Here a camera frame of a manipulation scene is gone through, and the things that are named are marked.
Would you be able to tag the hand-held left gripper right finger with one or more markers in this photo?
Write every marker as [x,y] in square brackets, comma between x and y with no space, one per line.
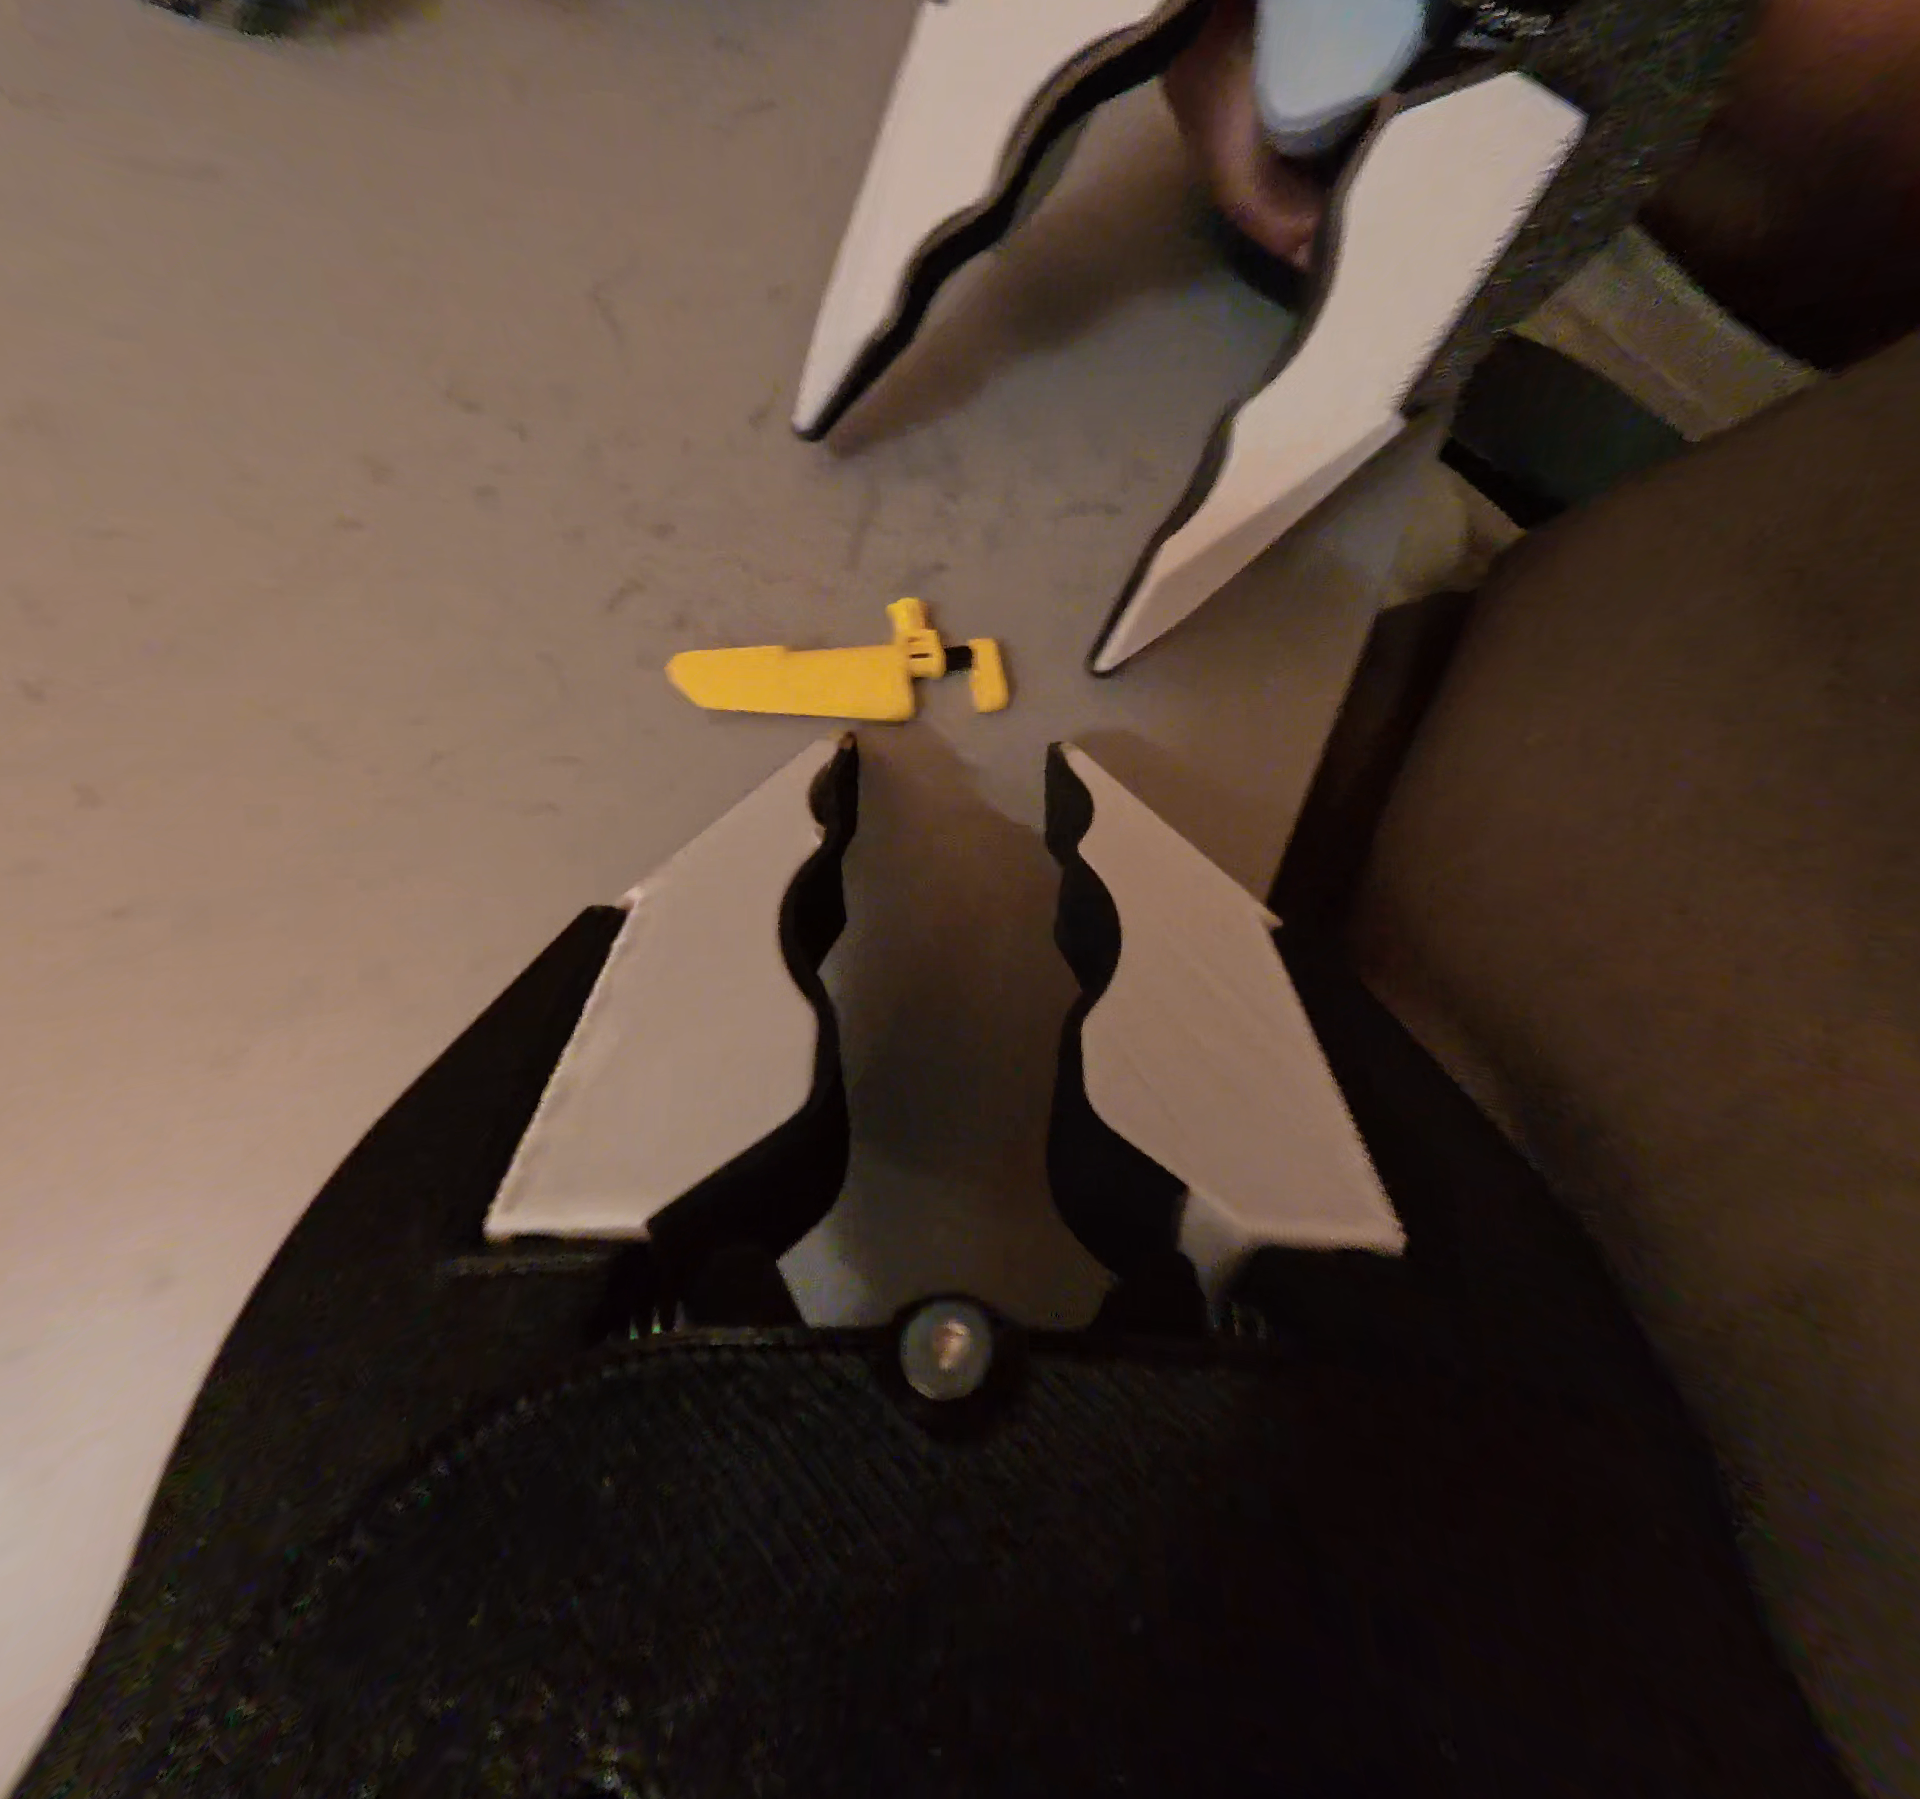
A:
[1245,1080]

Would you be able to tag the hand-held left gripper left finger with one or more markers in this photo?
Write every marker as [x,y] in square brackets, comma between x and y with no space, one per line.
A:
[675,1080]

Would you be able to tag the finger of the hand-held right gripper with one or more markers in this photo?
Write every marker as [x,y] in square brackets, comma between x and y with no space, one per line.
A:
[1424,255]
[991,89]

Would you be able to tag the yellow plastic toy piece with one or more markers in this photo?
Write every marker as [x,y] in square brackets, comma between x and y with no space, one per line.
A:
[795,683]

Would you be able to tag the small yellow toy connector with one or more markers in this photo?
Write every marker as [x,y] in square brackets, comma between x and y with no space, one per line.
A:
[908,631]

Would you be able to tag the person's right forearm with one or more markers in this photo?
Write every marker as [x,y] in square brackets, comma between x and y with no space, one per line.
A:
[1784,119]

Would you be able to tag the person's brown shirt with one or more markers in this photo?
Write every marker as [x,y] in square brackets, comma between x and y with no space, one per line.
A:
[1681,931]

